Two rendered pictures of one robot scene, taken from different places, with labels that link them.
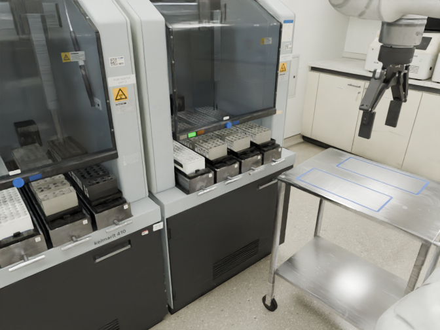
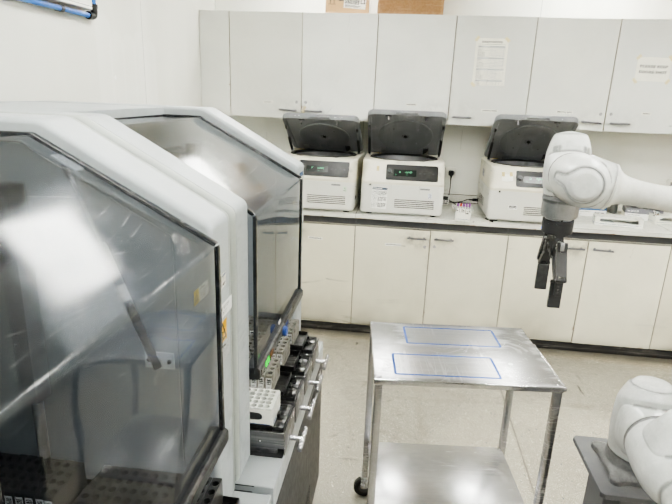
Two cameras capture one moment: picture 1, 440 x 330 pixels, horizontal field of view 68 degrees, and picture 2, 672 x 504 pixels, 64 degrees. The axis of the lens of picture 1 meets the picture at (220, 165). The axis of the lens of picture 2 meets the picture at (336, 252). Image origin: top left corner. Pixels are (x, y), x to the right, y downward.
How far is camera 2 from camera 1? 97 cm
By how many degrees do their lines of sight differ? 42
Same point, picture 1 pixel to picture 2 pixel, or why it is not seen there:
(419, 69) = (345, 199)
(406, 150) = (351, 297)
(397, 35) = (570, 211)
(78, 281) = not seen: outside the picture
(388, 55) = (561, 228)
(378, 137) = (314, 289)
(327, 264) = (411, 472)
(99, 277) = not seen: outside the picture
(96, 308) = not seen: outside the picture
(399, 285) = (484, 455)
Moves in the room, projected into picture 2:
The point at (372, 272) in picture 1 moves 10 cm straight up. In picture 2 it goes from (453, 455) to (456, 434)
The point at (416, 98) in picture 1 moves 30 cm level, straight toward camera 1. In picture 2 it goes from (350, 233) to (361, 245)
